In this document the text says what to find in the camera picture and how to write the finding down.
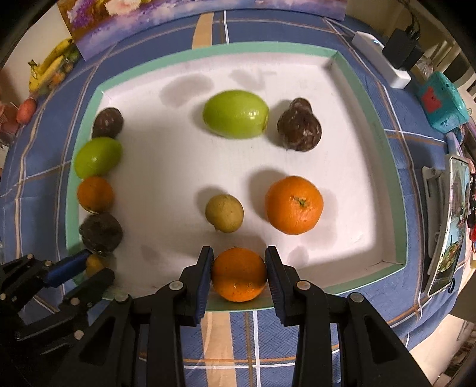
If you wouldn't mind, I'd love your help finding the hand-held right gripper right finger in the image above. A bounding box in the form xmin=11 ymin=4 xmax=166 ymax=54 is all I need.
xmin=265 ymin=246 xmax=428 ymax=387

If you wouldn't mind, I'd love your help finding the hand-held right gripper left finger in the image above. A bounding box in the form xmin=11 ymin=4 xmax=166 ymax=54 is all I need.
xmin=69 ymin=246 xmax=214 ymax=387

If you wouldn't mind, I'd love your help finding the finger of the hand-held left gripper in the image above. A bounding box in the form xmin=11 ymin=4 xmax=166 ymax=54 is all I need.
xmin=13 ymin=267 xmax=116 ymax=345
xmin=0 ymin=249 xmax=93 ymax=299

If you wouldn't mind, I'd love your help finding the small brown longan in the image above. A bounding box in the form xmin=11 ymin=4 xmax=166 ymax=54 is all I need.
xmin=85 ymin=254 xmax=110 ymax=278
xmin=205 ymin=193 xmax=245 ymax=234

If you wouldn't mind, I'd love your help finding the orange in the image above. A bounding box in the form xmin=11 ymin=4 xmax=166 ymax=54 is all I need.
xmin=211 ymin=246 xmax=268 ymax=303
xmin=77 ymin=176 xmax=115 ymax=213
xmin=265 ymin=176 xmax=324 ymax=236

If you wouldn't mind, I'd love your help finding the dark brown wrinkled fruit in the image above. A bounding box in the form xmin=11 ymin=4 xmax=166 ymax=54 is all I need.
xmin=277 ymin=97 xmax=322 ymax=152
xmin=79 ymin=212 xmax=124 ymax=254
xmin=92 ymin=107 xmax=124 ymax=139

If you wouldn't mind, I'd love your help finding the green jujube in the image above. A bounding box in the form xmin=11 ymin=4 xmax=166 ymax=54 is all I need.
xmin=203 ymin=89 xmax=270 ymax=140
xmin=74 ymin=136 xmax=123 ymax=179

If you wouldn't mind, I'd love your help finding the white tray with green rim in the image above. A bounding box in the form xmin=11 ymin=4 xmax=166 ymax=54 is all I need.
xmin=64 ymin=42 xmax=409 ymax=312

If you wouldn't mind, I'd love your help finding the red apple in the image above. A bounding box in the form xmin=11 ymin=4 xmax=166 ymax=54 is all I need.
xmin=17 ymin=99 xmax=38 ymax=123

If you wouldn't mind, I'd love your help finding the white phone stand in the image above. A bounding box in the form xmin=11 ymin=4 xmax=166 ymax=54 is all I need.
xmin=421 ymin=166 xmax=446 ymax=258

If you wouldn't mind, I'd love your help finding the smartphone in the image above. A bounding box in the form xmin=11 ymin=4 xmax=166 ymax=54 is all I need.
xmin=428 ymin=155 xmax=473 ymax=297

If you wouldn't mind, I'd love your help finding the yellow banana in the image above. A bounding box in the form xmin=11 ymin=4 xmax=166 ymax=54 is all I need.
xmin=28 ymin=56 xmax=67 ymax=93
xmin=39 ymin=38 xmax=74 ymax=68

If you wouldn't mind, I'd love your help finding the white power strip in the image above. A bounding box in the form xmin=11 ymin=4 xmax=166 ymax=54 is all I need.
xmin=351 ymin=32 xmax=411 ymax=89

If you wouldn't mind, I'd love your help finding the flower painting canvas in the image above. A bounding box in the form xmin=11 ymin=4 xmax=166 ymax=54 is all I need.
xmin=66 ymin=0 xmax=348 ymax=62

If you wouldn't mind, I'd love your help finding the black power adapter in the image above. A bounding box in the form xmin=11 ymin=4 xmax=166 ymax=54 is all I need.
xmin=382 ymin=28 xmax=422 ymax=71

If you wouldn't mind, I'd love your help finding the blue plaid tablecloth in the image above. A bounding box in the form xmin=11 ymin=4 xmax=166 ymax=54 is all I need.
xmin=0 ymin=9 xmax=476 ymax=373

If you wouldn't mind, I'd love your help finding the teal toy camera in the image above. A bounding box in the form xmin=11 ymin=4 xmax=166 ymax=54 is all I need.
xmin=416 ymin=71 xmax=470 ymax=132

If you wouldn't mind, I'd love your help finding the black cable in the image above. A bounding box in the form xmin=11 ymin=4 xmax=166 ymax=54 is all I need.
xmin=396 ymin=0 xmax=422 ymax=36

